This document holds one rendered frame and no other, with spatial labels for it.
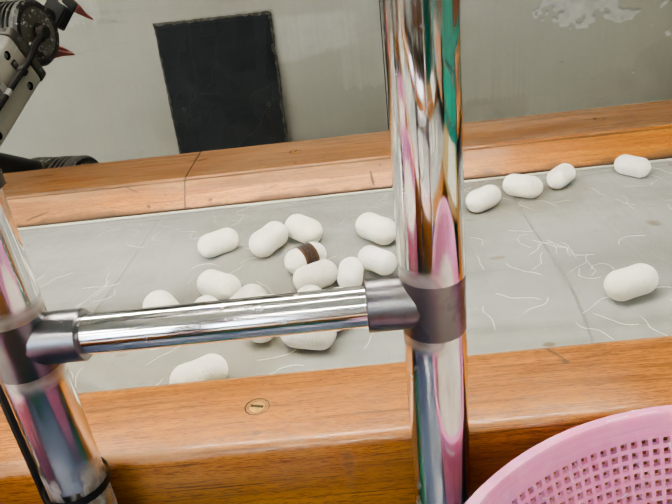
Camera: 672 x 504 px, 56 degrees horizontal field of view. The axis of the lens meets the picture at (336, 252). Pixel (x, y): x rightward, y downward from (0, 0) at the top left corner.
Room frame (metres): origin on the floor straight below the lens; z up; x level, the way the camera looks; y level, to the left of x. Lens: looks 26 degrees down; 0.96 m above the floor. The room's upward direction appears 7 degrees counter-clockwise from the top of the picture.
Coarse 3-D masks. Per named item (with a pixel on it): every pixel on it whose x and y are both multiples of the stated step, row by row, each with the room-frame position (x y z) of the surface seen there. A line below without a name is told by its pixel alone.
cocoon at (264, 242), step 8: (272, 224) 0.46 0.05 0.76; (280, 224) 0.46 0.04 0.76; (256, 232) 0.45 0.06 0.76; (264, 232) 0.45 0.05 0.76; (272, 232) 0.45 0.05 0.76; (280, 232) 0.46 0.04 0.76; (256, 240) 0.44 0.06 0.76; (264, 240) 0.44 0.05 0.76; (272, 240) 0.44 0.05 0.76; (280, 240) 0.45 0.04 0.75; (256, 248) 0.44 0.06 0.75; (264, 248) 0.44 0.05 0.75; (272, 248) 0.44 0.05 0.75; (264, 256) 0.44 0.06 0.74
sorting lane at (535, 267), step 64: (384, 192) 0.56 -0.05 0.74; (576, 192) 0.50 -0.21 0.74; (640, 192) 0.48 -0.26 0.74; (64, 256) 0.50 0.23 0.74; (128, 256) 0.48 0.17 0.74; (192, 256) 0.47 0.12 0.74; (256, 256) 0.45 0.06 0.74; (512, 256) 0.40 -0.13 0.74; (576, 256) 0.39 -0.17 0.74; (640, 256) 0.38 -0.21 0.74; (512, 320) 0.32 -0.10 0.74; (576, 320) 0.31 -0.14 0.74; (640, 320) 0.30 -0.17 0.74; (128, 384) 0.30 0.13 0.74
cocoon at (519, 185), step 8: (512, 176) 0.51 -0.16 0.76; (520, 176) 0.50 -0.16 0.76; (528, 176) 0.50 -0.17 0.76; (504, 184) 0.51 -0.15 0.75; (512, 184) 0.50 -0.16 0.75; (520, 184) 0.50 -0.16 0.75; (528, 184) 0.49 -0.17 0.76; (536, 184) 0.49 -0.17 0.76; (512, 192) 0.50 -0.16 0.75; (520, 192) 0.50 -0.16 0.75; (528, 192) 0.49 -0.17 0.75; (536, 192) 0.49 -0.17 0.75
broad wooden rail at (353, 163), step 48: (288, 144) 0.67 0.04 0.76; (336, 144) 0.65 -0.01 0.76; (384, 144) 0.62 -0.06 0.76; (480, 144) 0.59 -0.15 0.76; (528, 144) 0.58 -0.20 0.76; (576, 144) 0.57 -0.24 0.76; (624, 144) 0.57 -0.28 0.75; (48, 192) 0.60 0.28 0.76; (96, 192) 0.59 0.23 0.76; (144, 192) 0.59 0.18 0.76; (192, 192) 0.58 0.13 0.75; (240, 192) 0.58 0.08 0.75; (288, 192) 0.57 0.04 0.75; (336, 192) 0.57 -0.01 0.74
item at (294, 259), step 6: (318, 246) 0.42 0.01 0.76; (288, 252) 0.41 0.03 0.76; (294, 252) 0.41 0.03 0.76; (300, 252) 0.41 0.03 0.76; (318, 252) 0.42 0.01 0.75; (324, 252) 0.42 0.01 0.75; (288, 258) 0.41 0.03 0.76; (294, 258) 0.41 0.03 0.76; (300, 258) 0.41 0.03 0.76; (324, 258) 0.42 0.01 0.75; (288, 264) 0.41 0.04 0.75; (294, 264) 0.40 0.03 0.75; (300, 264) 0.41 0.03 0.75; (306, 264) 0.41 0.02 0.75; (288, 270) 0.41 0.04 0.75; (294, 270) 0.40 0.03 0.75
